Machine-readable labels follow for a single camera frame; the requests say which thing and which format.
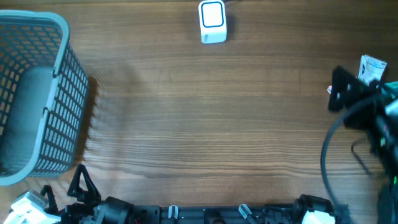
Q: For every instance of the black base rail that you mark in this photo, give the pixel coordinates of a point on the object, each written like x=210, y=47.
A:
x=267, y=214

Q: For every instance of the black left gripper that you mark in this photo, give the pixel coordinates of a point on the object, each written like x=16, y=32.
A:
x=84, y=210

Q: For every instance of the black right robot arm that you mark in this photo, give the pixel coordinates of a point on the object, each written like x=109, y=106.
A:
x=382, y=137

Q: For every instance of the grey plastic shopping basket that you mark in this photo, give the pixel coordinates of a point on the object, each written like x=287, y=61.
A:
x=44, y=91

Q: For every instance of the red white small packet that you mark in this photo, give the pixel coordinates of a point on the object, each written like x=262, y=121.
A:
x=329, y=89

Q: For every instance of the light blue wipes packet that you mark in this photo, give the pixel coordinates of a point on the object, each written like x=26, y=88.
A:
x=391, y=88

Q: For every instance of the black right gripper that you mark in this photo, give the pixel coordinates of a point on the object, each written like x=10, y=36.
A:
x=380, y=98

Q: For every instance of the white barcode scanner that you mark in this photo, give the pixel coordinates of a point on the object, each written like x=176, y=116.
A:
x=213, y=27

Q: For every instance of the white blue small box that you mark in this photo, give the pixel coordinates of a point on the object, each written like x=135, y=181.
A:
x=371, y=69

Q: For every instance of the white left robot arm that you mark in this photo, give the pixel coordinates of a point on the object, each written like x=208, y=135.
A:
x=111, y=210

